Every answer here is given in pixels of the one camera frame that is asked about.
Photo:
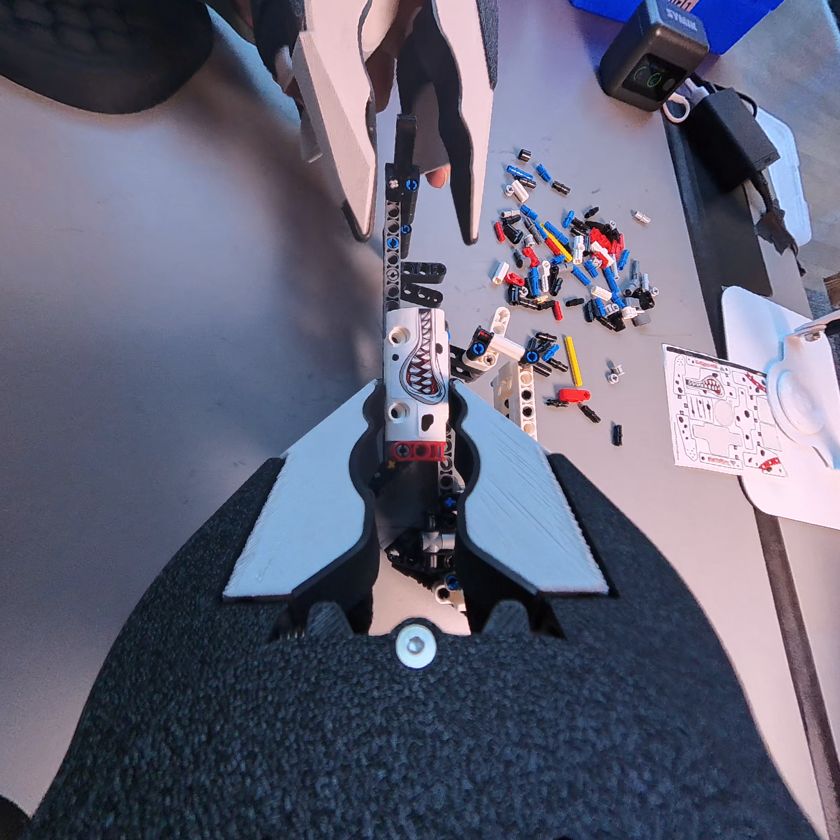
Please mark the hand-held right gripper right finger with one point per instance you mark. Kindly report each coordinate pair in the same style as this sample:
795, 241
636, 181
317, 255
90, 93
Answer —
531, 518

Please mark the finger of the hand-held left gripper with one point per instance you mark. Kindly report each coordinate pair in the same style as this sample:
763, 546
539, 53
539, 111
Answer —
476, 65
341, 98

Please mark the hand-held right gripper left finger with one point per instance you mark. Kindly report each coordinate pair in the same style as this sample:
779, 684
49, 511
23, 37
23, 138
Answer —
302, 518

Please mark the toy truck chassis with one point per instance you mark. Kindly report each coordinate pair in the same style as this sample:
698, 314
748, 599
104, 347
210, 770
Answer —
394, 249

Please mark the white toothed toy panel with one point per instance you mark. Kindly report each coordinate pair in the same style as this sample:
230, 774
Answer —
403, 367

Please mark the person's left forearm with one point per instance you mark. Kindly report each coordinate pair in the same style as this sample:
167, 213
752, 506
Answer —
98, 52

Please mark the grey desk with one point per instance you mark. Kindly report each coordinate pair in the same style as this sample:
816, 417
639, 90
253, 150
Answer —
164, 328

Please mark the red toy beam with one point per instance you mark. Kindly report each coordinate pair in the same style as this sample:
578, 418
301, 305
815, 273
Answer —
574, 395

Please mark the yellow toy axle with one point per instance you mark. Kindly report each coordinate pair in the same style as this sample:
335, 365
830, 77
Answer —
573, 361

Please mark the black box device with display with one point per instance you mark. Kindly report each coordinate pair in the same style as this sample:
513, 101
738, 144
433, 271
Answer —
643, 59

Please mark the white sticker sheet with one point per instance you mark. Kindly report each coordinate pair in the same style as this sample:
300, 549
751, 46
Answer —
722, 433

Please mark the pile of small toy pieces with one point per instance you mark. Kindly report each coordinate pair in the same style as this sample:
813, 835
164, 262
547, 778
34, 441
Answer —
600, 239

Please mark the black power adapter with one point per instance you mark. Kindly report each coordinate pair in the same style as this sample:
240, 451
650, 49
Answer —
728, 138

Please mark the blue plastic bin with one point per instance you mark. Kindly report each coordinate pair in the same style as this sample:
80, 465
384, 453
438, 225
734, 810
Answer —
741, 19

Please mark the white book stand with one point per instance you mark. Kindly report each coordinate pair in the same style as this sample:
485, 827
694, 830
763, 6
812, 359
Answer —
754, 328

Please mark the white flat pad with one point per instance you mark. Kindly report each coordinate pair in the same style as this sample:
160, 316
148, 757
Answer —
791, 170

